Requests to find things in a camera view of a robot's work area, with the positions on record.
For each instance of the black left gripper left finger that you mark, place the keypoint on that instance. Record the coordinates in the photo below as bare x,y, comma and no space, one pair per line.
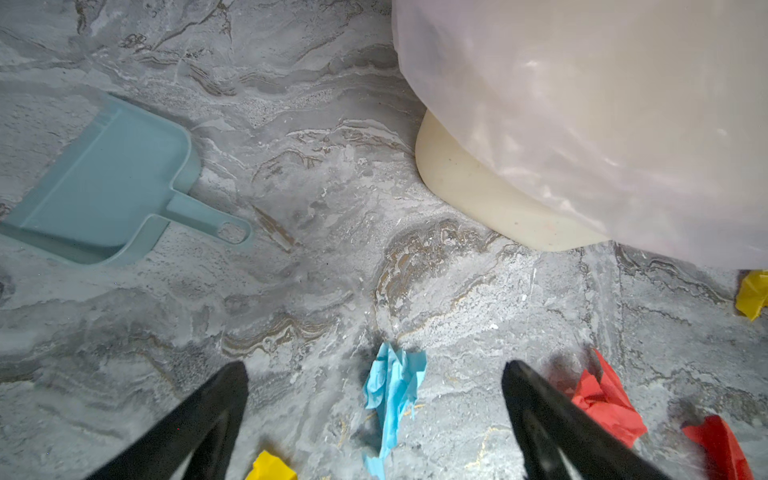
201,432

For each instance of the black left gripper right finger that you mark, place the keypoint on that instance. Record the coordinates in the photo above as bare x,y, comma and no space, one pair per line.
550,429

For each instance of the light teal plastic dustpan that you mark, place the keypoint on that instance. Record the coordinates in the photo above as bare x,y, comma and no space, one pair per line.
115,189

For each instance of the red paper scrap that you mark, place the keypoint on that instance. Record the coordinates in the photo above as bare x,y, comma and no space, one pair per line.
605,401
725,459

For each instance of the yellow paper scrap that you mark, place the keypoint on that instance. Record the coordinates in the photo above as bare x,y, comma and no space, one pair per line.
270,467
751,298

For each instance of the light blue paper scrap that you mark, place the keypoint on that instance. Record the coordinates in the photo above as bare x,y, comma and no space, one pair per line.
391,388

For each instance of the cream plastic waste bin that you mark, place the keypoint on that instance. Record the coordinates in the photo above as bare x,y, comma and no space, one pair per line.
460,180

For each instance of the clear plastic bin liner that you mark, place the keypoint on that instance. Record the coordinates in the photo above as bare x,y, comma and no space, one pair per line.
645,120

